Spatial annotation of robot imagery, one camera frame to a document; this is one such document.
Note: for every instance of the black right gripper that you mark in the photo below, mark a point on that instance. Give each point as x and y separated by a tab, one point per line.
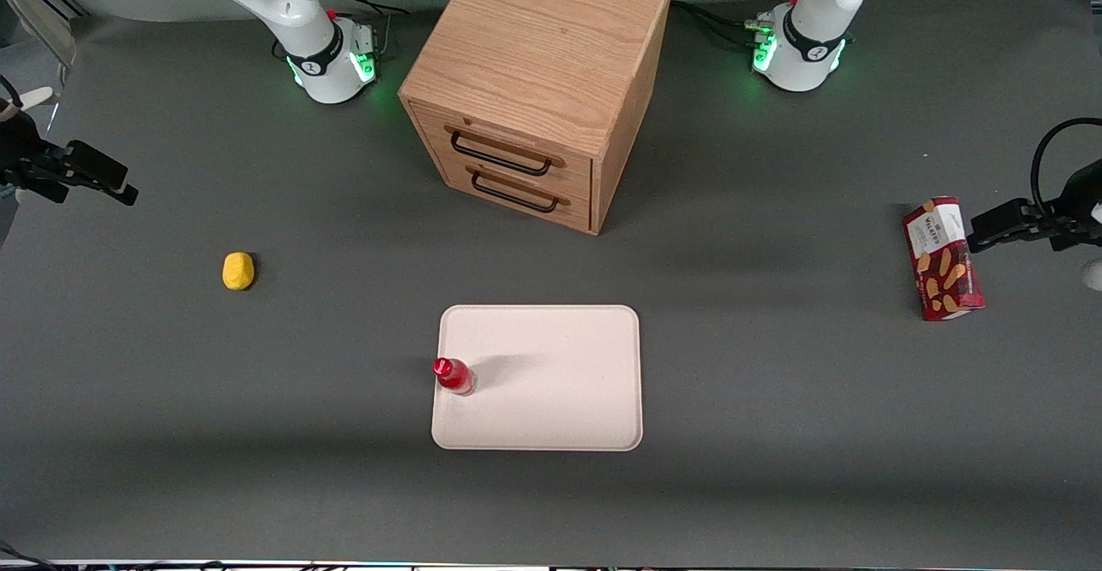
26	164

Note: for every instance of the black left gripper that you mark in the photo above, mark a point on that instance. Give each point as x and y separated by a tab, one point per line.
1070	212

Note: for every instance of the red coke bottle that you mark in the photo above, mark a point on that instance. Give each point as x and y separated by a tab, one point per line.
456	377

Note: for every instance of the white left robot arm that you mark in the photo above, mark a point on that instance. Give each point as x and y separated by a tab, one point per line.
809	37

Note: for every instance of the beige rectangular tray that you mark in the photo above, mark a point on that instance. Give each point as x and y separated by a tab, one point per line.
551	381

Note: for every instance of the red wafer biscuit box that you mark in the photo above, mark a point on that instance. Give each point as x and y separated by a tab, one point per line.
944	261

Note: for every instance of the yellow lemon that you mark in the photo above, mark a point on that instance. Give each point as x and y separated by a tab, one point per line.
238	271

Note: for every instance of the wooden two-drawer cabinet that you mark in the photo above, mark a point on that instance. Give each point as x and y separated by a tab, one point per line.
534	54

